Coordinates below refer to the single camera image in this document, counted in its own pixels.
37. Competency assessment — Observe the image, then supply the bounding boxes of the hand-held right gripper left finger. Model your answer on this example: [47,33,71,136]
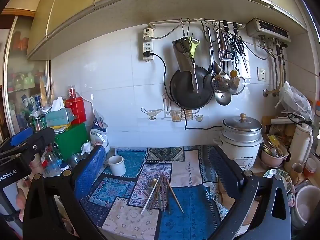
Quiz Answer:
[22,144,108,240]

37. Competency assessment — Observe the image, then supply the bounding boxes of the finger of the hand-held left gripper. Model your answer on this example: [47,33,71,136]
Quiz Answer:
[15,127,56,162]
[10,127,34,147]

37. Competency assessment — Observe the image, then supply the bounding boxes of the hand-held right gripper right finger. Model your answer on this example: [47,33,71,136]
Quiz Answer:
[208,145,292,240]

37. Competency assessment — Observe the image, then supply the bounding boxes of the white cup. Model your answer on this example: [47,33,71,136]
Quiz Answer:
[107,155,126,177]

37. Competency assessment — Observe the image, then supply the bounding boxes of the wooden chopstick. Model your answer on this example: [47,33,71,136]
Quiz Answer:
[166,179,184,213]

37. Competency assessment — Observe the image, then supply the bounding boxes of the bundle of assorted utensils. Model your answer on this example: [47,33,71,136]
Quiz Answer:
[262,134,288,158]

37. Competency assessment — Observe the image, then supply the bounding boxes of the person's left hand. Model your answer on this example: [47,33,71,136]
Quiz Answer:
[15,177,28,213]

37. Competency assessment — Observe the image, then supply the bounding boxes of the glass jar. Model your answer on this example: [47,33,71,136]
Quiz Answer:
[67,152,83,166]

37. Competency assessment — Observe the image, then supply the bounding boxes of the white rice cooker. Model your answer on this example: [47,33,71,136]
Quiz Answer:
[212,124,264,171]

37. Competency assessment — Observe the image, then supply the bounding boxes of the crumpled white tissue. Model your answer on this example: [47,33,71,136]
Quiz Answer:
[80,141,95,156]

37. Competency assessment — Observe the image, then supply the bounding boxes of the teal tissue box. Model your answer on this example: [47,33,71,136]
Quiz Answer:
[45,108,76,128]

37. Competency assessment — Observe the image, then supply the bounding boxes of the green box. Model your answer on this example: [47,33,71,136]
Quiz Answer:
[54,122,89,162]

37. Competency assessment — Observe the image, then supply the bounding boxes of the printed plastic bag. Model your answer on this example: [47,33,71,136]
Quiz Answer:
[90,109,111,153]

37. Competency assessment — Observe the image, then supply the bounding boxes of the patterned plate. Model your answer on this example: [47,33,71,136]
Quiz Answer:
[262,169,293,193]

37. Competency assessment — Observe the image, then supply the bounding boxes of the steel cooker lid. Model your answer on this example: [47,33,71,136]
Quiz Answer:
[222,113,262,137]

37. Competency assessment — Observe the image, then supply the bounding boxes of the red tin box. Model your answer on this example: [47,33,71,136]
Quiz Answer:
[65,96,87,125]

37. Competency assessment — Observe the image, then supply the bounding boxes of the pink bowl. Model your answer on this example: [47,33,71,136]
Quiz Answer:
[260,149,288,169]

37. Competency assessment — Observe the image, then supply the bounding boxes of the patterned blue mat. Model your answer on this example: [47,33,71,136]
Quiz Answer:
[80,145,250,240]

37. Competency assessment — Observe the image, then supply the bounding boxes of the dark brown chopstick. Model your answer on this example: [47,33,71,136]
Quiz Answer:
[149,177,163,210]
[164,177,171,215]

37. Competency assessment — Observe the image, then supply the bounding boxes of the glass display cabinet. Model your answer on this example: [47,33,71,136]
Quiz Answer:
[0,9,52,140]

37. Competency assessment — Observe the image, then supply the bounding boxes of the steel ladle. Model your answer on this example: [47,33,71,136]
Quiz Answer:
[214,92,232,106]

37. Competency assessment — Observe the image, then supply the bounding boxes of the brown cup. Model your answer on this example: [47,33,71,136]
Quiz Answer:
[291,163,304,185]

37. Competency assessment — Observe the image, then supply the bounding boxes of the cream thermos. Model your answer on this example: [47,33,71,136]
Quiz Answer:
[287,122,314,171]

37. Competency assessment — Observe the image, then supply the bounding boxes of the mesh strainer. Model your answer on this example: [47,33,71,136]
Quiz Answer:
[229,76,246,96]

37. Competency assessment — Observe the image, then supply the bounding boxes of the red and white bowl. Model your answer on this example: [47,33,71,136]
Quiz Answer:
[303,157,318,178]

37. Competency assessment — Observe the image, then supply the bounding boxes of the steel perforated skimmer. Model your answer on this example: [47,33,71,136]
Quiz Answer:
[211,29,231,93]

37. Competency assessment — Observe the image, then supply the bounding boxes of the pink basin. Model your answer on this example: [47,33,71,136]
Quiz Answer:
[291,185,317,228]

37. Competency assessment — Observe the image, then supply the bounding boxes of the black wok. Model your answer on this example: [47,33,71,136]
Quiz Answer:
[169,65,215,110]

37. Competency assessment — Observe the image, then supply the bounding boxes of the clear plastic bag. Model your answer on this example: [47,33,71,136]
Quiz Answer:
[275,80,314,122]

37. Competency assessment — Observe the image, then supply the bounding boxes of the grey water pipe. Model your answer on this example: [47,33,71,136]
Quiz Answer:
[262,39,288,98]

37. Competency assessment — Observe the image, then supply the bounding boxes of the steel cleaver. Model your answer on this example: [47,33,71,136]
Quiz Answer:
[172,37,200,93]

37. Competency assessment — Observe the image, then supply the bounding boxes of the black kitchen shears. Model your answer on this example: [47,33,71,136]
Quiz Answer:
[229,33,243,56]

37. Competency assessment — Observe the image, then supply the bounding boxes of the green peeler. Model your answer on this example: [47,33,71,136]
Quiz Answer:
[189,36,201,58]

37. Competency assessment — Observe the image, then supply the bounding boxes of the white power strip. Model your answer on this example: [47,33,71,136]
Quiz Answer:
[142,27,154,61]

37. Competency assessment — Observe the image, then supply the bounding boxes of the beige water heater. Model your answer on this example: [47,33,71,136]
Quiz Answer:
[246,17,292,43]

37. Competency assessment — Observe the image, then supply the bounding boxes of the black power cable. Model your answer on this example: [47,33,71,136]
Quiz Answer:
[149,52,224,130]

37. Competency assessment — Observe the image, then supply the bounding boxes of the metal hanging rail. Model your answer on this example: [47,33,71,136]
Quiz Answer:
[149,18,247,28]

